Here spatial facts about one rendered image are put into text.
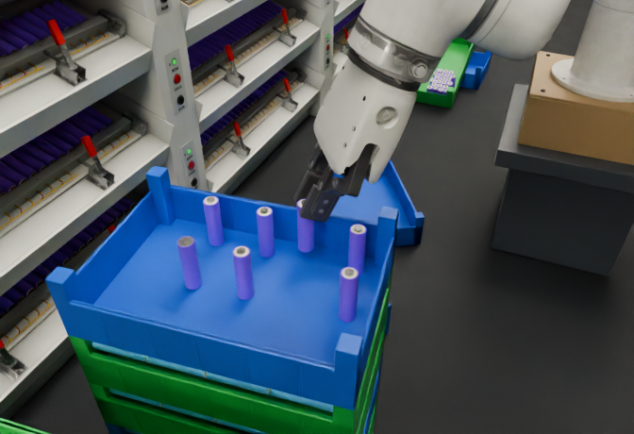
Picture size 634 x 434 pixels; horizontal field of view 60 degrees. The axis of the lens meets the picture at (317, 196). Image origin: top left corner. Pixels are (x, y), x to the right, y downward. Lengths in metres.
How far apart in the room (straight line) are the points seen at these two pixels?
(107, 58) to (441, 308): 0.77
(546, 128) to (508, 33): 0.66
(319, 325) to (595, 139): 0.73
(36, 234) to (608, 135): 0.99
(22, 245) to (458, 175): 1.07
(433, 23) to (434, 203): 0.97
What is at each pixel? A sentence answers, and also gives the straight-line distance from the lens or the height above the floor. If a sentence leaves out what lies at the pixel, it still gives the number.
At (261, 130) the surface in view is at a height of 0.11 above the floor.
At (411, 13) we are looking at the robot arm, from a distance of 0.48.
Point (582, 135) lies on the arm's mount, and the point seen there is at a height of 0.32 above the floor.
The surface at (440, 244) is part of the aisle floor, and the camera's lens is 1.30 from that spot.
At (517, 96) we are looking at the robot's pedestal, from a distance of 1.35.
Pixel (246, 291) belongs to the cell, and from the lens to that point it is 0.60.
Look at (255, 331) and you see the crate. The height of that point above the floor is 0.40.
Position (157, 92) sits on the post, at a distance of 1.06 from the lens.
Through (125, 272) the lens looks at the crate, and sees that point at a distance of 0.67.
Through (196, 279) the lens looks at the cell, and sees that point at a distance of 0.62.
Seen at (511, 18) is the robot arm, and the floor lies 0.70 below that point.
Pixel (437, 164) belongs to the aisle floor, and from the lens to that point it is 1.57.
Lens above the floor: 0.85
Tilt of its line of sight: 37 degrees down
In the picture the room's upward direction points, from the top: straight up
